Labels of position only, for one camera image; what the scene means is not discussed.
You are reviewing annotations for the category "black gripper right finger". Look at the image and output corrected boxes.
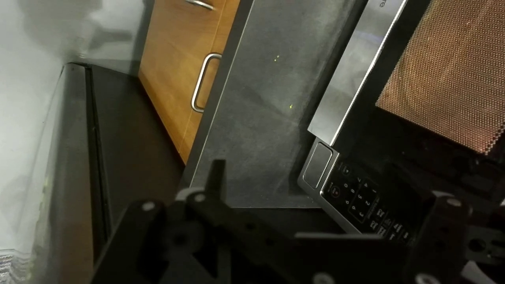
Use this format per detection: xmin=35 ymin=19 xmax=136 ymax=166
xmin=409 ymin=189 xmax=505 ymax=284

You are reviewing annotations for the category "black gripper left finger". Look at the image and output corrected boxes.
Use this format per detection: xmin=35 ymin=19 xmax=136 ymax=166
xmin=93 ymin=158 xmax=297 ymax=284

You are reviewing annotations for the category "stainless steel microwave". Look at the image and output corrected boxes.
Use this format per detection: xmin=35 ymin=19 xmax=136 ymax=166
xmin=297 ymin=0 xmax=505 ymax=243

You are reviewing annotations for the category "stainless steel refrigerator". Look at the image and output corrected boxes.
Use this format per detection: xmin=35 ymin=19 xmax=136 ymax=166
xmin=30 ymin=61 xmax=186 ymax=284

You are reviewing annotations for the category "black countertop slab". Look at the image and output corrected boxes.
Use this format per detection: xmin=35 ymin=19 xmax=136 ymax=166
xmin=180 ymin=0 xmax=369 ymax=211

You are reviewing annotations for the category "wooden lower cabinet door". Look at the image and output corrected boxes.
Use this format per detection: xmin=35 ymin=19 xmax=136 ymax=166
xmin=139 ymin=0 xmax=218 ymax=164

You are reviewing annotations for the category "small closed wooden drawer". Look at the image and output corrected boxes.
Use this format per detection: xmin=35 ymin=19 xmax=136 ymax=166
xmin=178 ymin=0 xmax=241 ymax=164

